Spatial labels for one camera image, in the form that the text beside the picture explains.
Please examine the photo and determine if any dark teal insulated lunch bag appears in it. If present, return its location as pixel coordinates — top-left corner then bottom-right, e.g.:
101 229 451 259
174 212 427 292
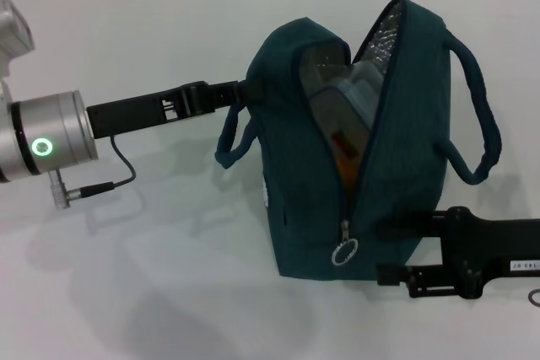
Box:
214 0 503 283

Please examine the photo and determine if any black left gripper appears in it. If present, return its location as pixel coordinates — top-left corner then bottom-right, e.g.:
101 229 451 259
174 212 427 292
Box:
86 78 267 141

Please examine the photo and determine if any orange pear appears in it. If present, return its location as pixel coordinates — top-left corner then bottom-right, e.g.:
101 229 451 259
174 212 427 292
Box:
337 153 365 193

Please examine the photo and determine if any clear blue-rimmed plastic container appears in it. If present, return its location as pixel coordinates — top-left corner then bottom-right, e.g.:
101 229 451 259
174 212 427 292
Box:
303 60 386 163

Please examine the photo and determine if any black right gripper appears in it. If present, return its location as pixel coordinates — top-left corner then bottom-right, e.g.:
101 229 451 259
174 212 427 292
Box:
376 206 540 300

